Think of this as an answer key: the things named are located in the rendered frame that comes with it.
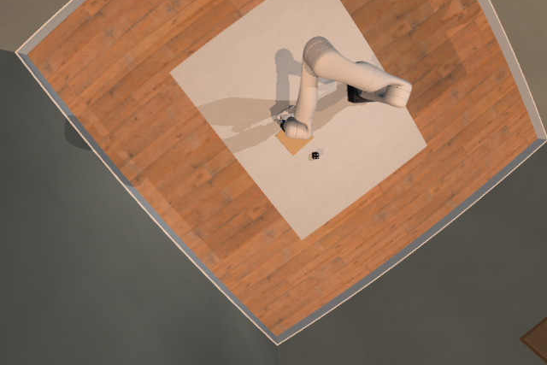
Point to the orange square mat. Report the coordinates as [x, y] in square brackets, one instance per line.
[292, 144]

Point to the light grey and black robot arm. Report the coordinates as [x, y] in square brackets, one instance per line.
[326, 62]

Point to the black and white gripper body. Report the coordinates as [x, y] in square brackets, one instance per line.
[285, 115]

